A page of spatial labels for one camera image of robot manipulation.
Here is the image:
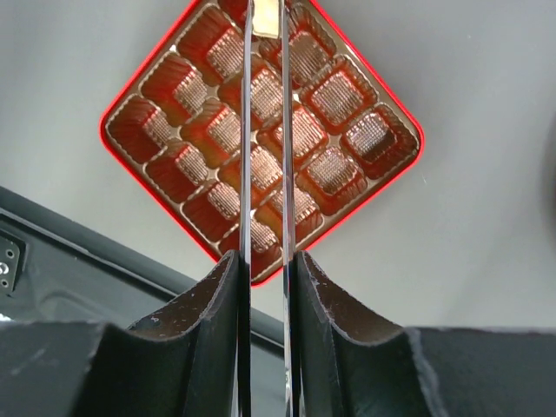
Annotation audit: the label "white square chocolate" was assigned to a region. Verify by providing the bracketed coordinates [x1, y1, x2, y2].
[252, 0, 281, 39]

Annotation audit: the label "metal tongs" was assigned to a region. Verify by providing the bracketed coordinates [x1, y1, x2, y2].
[239, 1, 301, 416]

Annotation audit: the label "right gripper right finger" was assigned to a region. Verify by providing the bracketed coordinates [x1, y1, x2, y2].
[296, 252, 555, 416]

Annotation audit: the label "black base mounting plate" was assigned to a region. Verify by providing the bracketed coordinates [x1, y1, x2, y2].
[1, 189, 285, 416]

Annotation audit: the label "red chocolate box tray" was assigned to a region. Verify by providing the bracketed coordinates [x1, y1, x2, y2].
[100, 1, 424, 286]

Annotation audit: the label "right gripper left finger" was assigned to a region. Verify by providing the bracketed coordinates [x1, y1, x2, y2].
[1, 250, 252, 416]

